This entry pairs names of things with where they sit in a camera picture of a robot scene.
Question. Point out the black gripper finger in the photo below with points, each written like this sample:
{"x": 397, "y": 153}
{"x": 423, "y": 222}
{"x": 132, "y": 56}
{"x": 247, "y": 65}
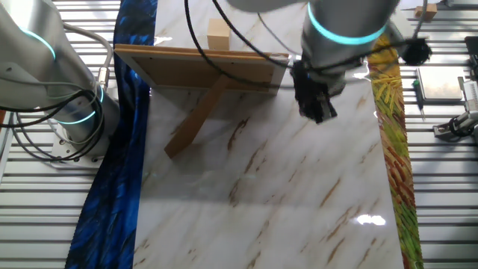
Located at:
{"x": 325, "y": 110}
{"x": 308, "y": 110}

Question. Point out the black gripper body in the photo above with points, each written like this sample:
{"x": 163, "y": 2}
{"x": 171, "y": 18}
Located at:
{"x": 310, "y": 86}

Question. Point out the light wooden cube block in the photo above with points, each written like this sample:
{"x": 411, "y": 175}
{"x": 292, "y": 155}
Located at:
{"x": 218, "y": 31}

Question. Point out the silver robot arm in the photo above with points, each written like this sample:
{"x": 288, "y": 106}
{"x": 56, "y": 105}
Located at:
{"x": 33, "y": 67}

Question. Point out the yellow green painted cloth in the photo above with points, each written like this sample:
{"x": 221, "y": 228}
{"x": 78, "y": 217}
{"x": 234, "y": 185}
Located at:
{"x": 396, "y": 142}

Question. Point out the white marble pattern sheet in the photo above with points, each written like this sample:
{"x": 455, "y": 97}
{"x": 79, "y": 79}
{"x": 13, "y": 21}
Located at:
{"x": 269, "y": 179}

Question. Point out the flat grey metal plate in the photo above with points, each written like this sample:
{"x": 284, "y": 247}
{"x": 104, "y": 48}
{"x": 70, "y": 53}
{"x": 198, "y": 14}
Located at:
{"x": 440, "y": 84}

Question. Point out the small wooden block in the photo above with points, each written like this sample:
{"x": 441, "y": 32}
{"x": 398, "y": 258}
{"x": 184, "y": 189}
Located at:
{"x": 430, "y": 12}

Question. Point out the black box device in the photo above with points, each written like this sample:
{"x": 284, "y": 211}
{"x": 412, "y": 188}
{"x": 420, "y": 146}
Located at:
{"x": 472, "y": 56}

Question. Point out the blue painted cloth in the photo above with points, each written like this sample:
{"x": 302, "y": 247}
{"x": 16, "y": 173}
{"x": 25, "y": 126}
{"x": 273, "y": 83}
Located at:
{"x": 112, "y": 194}

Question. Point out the wooden picture frame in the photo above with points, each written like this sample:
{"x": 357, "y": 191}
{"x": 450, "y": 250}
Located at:
{"x": 201, "y": 71}

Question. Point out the ribbed silver camera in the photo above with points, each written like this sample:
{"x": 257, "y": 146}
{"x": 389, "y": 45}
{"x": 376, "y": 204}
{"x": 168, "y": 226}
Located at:
{"x": 471, "y": 95}

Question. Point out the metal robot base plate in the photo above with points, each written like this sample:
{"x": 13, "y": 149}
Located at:
{"x": 61, "y": 149}

